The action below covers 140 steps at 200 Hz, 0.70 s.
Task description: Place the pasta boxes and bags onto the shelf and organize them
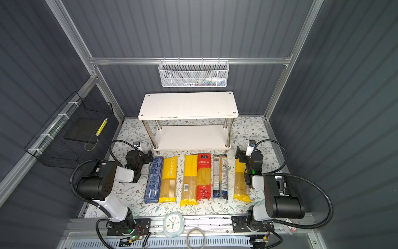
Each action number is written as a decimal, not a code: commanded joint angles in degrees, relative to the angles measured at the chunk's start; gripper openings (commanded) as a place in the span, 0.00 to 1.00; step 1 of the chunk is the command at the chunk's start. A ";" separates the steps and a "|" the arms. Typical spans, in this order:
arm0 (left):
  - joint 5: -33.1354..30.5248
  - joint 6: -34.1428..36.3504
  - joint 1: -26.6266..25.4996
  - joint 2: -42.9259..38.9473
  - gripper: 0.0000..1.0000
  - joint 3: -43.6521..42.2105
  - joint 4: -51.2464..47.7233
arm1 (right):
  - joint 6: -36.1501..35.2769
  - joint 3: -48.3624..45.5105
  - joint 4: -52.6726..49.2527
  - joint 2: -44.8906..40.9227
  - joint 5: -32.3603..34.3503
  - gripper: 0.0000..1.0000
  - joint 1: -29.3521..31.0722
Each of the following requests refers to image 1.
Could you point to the mint analog clock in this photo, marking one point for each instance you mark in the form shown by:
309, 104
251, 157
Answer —
173, 225

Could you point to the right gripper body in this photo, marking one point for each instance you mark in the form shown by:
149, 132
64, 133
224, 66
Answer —
244, 157

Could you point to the red spaghetti bag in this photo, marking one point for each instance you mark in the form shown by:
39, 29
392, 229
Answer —
204, 177

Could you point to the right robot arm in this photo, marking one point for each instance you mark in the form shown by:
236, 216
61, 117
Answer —
282, 199

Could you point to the floral table mat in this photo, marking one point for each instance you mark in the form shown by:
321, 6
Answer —
243, 130

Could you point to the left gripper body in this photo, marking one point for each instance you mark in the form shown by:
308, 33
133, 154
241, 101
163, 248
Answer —
146, 157

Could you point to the clear blue spaghetti bag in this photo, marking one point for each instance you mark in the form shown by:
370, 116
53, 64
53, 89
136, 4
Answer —
220, 177

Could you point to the yellow green marker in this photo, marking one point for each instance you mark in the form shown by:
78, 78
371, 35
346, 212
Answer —
101, 127

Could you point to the black wire basket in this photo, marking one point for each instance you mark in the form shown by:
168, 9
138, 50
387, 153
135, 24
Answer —
70, 139

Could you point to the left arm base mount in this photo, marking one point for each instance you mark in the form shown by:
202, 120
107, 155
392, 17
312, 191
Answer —
140, 227

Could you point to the yellow Pastatime spaghetti bag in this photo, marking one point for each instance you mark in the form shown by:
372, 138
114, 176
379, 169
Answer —
169, 180

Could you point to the white wire mesh basket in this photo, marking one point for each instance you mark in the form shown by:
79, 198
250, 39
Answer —
173, 75

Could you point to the blue pasta box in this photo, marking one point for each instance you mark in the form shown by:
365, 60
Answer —
153, 187

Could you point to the pens in white basket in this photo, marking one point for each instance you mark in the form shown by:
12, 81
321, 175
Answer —
210, 81

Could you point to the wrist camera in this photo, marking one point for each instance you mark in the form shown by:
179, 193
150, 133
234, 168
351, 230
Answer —
251, 147
137, 145

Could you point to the yellow spaghetti bag with barcode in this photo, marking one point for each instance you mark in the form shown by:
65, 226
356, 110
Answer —
189, 188

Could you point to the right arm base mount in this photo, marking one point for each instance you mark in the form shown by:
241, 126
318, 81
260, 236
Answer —
242, 224

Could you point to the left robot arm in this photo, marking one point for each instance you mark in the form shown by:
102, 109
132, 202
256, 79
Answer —
92, 181

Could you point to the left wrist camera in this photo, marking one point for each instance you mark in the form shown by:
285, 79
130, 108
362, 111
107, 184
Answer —
137, 145

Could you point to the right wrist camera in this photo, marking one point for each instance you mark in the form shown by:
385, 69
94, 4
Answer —
251, 147

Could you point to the white two-tier shelf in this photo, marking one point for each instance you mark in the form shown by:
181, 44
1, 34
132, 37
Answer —
189, 106

